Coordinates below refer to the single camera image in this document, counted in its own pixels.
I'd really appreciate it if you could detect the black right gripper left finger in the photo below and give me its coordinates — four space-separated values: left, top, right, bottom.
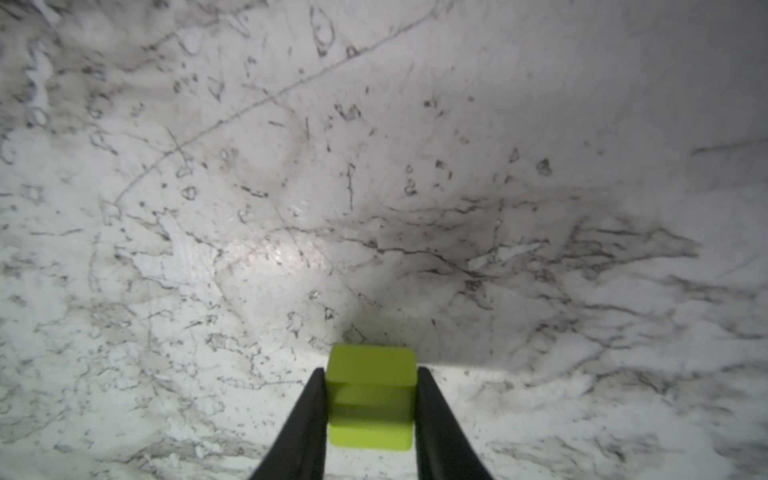
250 368 328 480

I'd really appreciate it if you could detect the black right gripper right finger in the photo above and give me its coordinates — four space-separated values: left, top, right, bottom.
414 367 492 480

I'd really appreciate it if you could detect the lime green wood cube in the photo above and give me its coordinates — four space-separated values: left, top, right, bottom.
325 345 417 452

